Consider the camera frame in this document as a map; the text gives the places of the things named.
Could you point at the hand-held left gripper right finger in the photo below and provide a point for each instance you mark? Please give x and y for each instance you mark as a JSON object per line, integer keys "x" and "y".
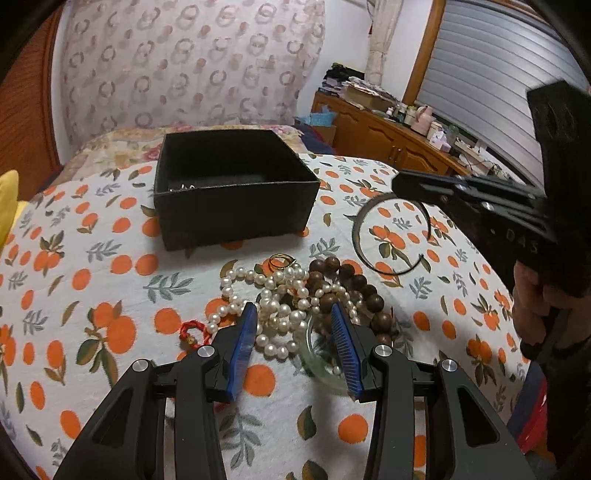
{"x": 344, "y": 334}

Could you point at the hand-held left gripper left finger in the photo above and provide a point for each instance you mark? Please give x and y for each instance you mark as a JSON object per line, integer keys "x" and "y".
{"x": 247, "y": 332}

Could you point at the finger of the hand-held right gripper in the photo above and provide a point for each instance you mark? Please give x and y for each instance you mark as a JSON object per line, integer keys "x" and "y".
{"x": 443, "y": 189}

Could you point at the translucent green bangle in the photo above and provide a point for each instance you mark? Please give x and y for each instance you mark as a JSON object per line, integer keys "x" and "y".
{"x": 316, "y": 357}

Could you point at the black jewelry box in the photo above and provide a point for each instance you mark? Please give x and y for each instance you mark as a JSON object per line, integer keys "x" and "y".
{"x": 235, "y": 184}

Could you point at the person's right forearm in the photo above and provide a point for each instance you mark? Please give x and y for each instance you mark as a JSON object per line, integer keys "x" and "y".
{"x": 570, "y": 378}

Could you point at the person's right hand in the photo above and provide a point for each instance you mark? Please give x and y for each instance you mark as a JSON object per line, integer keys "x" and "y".
{"x": 528, "y": 300}

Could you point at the white power strip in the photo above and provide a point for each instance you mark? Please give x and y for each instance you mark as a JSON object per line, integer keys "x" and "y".
{"x": 471, "y": 148}

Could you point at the pink jug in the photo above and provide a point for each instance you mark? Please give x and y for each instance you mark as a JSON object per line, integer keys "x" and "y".
{"x": 424, "y": 119}

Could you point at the wooden dresser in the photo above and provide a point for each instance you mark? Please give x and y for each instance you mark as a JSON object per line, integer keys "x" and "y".
{"x": 369, "y": 134}

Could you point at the grey window blind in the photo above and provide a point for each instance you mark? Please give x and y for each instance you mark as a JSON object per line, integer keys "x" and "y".
{"x": 485, "y": 69}

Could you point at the dark blue cloth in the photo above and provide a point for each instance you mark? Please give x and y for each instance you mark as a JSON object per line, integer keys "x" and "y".
{"x": 318, "y": 136}

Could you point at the light blue cloth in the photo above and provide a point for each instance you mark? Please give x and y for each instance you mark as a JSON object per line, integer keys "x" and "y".
{"x": 323, "y": 116}

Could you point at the beige curtain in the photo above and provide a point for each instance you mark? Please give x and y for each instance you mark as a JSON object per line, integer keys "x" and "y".
{"x": 381, "y": 41}

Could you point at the orange print bedsheet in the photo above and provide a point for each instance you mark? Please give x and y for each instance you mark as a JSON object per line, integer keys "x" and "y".
{"x": 92, "y": 286}

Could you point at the red plastic stool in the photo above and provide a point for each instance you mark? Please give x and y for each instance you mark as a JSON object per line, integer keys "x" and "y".
{"x": 531, "y": 410}

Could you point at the floral quilt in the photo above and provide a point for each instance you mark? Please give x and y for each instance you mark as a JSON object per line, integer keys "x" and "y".
{"x": 115, "y": 147}

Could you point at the yellow pillow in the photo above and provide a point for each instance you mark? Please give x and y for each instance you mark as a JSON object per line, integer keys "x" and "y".
{"x": 7, "y": 207}

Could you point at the circle patterned pillow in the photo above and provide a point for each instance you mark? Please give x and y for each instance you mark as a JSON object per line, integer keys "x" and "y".
{"x": 184, "y": 64}

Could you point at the wooden headboard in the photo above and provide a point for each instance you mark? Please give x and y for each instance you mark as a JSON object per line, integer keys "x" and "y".
{"x": 27, "y": 101}

